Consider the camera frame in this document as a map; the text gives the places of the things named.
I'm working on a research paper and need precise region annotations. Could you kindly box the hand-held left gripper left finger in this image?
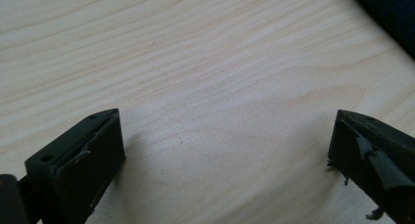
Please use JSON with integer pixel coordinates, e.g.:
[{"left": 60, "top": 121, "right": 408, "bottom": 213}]
[{"left": 24, "top": 108, "right": 127, "bottom": 224}]

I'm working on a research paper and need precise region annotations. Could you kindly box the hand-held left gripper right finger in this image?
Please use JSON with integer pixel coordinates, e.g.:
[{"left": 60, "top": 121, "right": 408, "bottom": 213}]
[{"left": 327, "top": 109, "right": 415, "bottom": 224}]

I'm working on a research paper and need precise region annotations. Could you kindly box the dark cloth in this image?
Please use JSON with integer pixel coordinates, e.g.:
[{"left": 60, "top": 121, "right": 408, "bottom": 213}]
[{"left": 347, "top": 0, "right": 415, "bottom": 61}]

